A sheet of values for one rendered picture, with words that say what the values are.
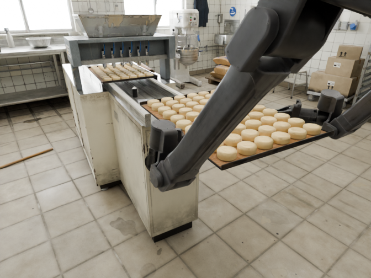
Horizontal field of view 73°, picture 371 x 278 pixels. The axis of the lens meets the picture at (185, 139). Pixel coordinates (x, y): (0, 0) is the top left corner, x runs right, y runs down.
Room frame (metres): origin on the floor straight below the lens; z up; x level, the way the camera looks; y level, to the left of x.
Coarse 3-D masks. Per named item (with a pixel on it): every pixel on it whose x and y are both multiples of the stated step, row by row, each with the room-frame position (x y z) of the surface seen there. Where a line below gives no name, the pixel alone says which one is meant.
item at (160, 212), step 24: (144, 96) 1.61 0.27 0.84; (120, 120) 1.49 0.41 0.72; (120, 144) 1.56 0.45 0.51; (144, 144) 1.12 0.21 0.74; (120, 168) 1.66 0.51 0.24; (144, 168) 1.13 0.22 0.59; (144, 192) 1.16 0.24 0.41; (168, 192) 1.18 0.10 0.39; (192, 192) 1.26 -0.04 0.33; (144, 216) 1.20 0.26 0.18; (168, 216) 1.18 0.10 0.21; (192, 216) 1.26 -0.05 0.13
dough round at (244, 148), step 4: (240, 144) 0.58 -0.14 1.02; (244, 144) 0.58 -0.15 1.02; (248, 144) 0.58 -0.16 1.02; (252, 144) 0.58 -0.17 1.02; (240, 148) 0.56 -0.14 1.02; (244, 148) 0.56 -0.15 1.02; (248, 148) 0.56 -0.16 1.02; (252, 148) 0.56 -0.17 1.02; (256, 148) 0.57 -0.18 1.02; (240, 152) 0.56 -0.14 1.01; (244, 152) 0.56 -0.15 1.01; (248, 152) 0.55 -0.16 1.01; (252, 152) 0.55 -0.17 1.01
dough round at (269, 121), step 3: (261, 117) 0.78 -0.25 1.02; (264, 117) 0.77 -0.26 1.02; (267, 117) 0.77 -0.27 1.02; (270, 117) 0.77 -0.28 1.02; (273, 117) 0.77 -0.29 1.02; (261, 120) 0.76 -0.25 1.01; (264, 120) 0.75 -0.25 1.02; (267, 120) 0.75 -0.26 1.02; (270, 120) 0.75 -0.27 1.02; (273, 120) 0.75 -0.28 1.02; (276, 120) 0.75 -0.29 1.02; (264, 123) 0.75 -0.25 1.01; (267, 123) 0.74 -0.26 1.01; (270, 123) 0.74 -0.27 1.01; (273, 123) 0.74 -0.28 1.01
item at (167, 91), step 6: (150, 78) 1.85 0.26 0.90; (150, 84) 1.83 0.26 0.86; (156, 84) 1.73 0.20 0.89; (162, 84) 1.67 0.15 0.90; (156, 90) 1.73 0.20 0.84; (162, 90) 1.64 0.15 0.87; (168, 90) 1.55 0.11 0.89; (174, 90) 1.52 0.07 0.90; (168, 96) 1.56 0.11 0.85; (174, 96) 1.48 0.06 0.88
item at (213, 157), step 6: (150, 108) 0.97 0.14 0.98; (156, 114) 0.89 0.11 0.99; (168, 120) 0.82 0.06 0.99; (324, 132) 0.69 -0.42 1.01; (276, 144) 0.62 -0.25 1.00; (258, 150) 0.58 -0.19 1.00; (264, 150) 0.58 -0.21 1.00; (210, 156) 0.56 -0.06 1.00; (216, 156) 0.56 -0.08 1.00; (240, 156) 0.55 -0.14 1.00; (246, 156) 0.55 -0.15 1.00; (216, 162) 0.52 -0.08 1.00; (222, 162) 0.52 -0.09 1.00; (228, 162) 0.52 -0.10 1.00
